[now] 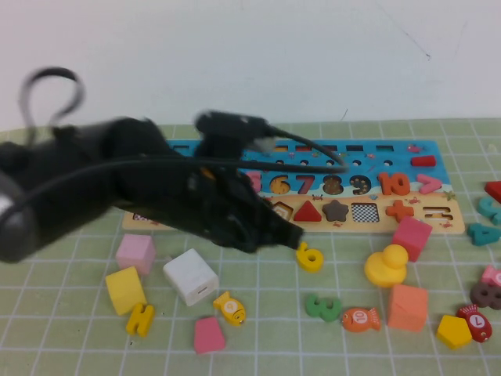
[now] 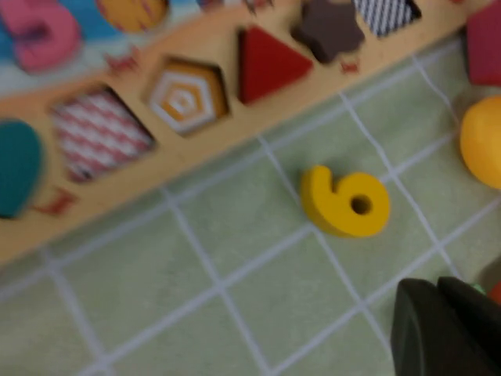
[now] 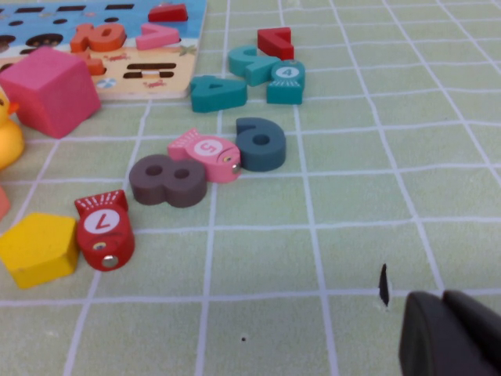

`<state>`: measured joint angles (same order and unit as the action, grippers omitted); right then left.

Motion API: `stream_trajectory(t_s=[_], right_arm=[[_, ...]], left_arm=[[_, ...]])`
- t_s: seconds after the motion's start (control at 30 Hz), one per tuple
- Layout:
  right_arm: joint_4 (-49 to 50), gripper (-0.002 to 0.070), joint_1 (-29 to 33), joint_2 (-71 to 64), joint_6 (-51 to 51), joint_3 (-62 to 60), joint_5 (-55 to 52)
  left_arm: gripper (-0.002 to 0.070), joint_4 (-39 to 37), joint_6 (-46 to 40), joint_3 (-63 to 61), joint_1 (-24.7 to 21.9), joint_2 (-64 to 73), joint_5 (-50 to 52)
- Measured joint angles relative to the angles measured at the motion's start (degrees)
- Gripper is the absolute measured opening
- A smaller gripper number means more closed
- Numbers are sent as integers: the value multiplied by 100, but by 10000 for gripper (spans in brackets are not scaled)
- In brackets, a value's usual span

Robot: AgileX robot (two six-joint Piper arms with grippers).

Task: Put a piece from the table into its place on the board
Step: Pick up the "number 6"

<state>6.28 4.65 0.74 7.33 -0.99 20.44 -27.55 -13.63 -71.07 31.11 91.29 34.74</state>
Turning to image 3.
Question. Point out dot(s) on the brown number eight piece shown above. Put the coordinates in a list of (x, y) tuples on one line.
[(168, 194)]

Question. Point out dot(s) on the teal fish marked four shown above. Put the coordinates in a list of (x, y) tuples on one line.
[(285, 92)]

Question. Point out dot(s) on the orange number ten piece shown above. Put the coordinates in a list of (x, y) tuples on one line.
[(82, 37)]

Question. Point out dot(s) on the teal number two piece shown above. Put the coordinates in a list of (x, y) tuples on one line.
[(258, 71)]

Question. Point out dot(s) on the orange plus sign piece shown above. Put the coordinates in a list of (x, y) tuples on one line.
[(96, 66)]

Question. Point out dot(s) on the red trapezoid block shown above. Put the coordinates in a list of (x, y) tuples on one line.
[(168, 13)]

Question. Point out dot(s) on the pink fish marked five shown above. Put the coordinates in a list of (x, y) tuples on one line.
[(219, 169)]

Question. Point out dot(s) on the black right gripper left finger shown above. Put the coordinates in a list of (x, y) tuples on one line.
[(426, 344)]

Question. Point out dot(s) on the yellow pentagon block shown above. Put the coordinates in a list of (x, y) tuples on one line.
[(35, 246)]

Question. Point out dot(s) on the red number seven piece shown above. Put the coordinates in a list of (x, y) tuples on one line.
[(282, 49)]

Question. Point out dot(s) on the yellow rubber duck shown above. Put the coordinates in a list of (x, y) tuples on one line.
[(9, 145)]

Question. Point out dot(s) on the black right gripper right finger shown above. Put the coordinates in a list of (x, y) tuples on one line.
[(477, 321)]

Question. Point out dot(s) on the red fish marked seven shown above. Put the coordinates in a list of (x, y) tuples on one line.
[(117, 239)]

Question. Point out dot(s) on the hot pink wooden cube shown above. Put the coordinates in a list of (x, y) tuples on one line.
[(51, 90)]

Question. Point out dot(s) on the wooden number shape puzzle board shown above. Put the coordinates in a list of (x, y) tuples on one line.
[(131, 16)]

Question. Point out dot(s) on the pink greater-than sign piece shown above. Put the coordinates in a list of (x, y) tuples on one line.
[(150, 41)]

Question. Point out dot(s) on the blue-grey number six piece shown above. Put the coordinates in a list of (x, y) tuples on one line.
[(258, 161)]

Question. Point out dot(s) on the green grid tablecloth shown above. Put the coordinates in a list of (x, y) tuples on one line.
[(352, 196)]

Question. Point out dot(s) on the teal number four piece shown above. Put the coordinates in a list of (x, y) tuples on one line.
[(207, 101)]

